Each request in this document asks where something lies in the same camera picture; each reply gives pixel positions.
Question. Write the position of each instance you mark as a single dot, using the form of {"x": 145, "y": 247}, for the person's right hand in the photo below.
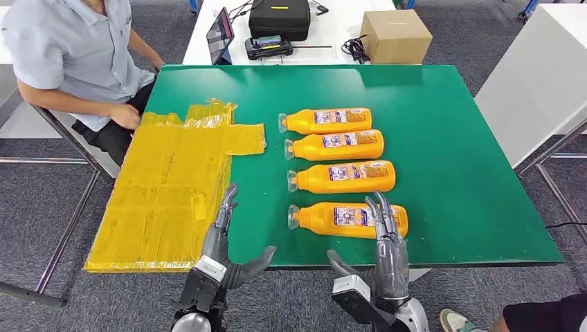
{"x": 124, "y": 117}

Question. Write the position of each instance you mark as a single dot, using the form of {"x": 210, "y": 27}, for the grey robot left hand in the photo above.
{"x": 218, "y": 245}

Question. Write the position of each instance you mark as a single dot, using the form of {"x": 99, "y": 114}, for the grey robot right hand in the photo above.
{"x": 392, "y": 266}

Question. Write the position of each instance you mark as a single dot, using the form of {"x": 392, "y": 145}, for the orange detergent bottle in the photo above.
{"x": 312, "y": 149}
{"x": 302, "y": 121}
{"x": 316, "y": 181}
{"x": 321, "y": 222}

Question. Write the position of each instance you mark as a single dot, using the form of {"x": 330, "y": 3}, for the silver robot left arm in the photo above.
{"x": 190, "y": 323}

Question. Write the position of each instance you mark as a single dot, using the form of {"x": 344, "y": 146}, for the person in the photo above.
{"x": 69, "y": 46}
{"x": 541, "y": 316}

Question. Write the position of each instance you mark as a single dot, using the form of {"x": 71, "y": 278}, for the green-topped table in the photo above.
{"x": 435, "y": 160}

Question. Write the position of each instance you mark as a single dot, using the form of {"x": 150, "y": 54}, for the black tablet on stand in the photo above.
{"x": 220, "y": 34}

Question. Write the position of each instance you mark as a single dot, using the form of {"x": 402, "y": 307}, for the black handheld controller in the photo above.
{"x": 268, "y": 48}

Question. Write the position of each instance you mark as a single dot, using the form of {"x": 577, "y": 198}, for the black zip case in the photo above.
{"x": 280, "y": 20}

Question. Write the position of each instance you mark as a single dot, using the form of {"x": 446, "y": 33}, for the steel-legged table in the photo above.
{"x": 550, "y": 147}
{"x": 27, "y": 293}

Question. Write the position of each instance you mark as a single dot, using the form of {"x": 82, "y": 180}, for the brown cardboard box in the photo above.
{"x": 394, "y": 41}

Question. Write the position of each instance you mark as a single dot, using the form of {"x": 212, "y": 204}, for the green crate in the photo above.
{"x": 399, "y": 3}

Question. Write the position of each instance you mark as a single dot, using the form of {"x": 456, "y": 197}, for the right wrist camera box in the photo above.
{"x": 355, "y": 300}

